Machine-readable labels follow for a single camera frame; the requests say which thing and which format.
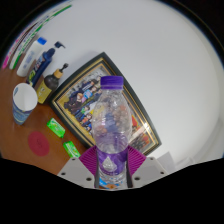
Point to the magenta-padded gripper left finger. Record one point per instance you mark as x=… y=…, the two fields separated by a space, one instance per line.
x=75 y=170

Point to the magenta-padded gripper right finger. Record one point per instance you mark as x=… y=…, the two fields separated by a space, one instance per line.
x=146 y=168

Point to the clear purple-capped water bottle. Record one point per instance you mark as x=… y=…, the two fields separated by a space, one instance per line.
x=111 y=126

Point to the green soap bar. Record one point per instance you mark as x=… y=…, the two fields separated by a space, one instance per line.
x=56 y=127
x=71 y=149

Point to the flat round red coaster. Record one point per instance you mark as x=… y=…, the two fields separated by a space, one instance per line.
x=39 y=144

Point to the framed group picture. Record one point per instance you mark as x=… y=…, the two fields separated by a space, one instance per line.
x=80 y=100

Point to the dark amber pump bottle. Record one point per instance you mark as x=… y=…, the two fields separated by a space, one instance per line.
x=48 y=85

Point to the dark blue pump bottle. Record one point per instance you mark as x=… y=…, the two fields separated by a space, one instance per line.
x=41 y=65

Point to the white blue-capped bottle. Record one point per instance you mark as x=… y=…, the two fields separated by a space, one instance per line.
x=30 y=60

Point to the white green tube box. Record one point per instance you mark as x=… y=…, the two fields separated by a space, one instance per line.
x=36 y=28

